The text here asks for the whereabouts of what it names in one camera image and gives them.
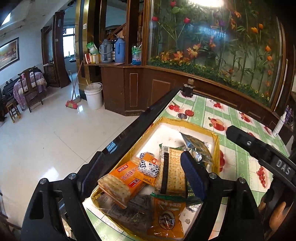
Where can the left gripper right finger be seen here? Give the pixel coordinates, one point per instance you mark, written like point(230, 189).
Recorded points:
point(196, 174)

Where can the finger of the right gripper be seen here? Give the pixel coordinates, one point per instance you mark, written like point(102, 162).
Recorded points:
point(255, 147)

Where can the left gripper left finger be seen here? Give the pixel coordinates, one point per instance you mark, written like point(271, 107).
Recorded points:
point(88, 175)

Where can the silver black foil bag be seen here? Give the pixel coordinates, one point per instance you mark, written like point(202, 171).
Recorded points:
point(197, 149)

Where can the orange cracker pack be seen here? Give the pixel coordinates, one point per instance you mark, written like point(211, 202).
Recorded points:
point(121, 184)

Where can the small blue white candy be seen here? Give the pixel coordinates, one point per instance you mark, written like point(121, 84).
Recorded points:
point(148, 168)

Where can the orange sunflower seed bag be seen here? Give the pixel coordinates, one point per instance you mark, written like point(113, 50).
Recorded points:
point(166, 219)

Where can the clear plastic snack bag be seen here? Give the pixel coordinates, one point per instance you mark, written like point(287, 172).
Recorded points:
point(137, 215)

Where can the green cracker bag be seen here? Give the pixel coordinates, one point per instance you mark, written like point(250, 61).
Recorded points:
point(192, 201)

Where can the orange snack packet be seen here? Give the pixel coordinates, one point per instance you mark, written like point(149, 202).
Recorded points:
point(145, 178)

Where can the right human hand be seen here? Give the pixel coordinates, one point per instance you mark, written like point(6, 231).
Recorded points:
point(277, 216)

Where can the white spray bottle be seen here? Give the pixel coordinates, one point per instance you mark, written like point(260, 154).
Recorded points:
point(279, 125)

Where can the purple bottles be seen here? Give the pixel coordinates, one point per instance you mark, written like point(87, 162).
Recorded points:
point(288, 114)

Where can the yellow cardboard box tray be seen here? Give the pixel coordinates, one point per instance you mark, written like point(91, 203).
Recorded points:
point(147, 194)

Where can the red broom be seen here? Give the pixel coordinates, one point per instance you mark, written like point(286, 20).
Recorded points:
point(72, 103)

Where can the white plastic bucket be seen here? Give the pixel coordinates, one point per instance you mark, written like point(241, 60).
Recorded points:
point(93, 94)

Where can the small dark jar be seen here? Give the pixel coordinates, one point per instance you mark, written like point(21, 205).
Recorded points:
point(188, 88)

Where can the small wooden stool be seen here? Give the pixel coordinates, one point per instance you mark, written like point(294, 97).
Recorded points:
point(13, 111)

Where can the flower aquarium display cabinet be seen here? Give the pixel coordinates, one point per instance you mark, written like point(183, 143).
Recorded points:
point(237, 43)

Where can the wooden chair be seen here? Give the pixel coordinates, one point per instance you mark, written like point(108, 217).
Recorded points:
point(29, 85)

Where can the green white bag on shelf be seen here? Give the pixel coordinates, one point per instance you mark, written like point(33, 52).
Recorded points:
point(92, 48)

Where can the blue thermos jug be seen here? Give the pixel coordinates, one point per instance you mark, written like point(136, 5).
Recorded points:
point(120, 51)

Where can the grey thermos jug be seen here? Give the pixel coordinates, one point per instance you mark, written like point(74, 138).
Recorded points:
point(105, 51)

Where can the plastic bag with bottle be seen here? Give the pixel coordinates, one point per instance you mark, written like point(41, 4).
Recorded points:
point(137, 55)

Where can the framed landscape painting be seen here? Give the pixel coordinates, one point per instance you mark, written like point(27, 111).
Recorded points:
point(9, 53)

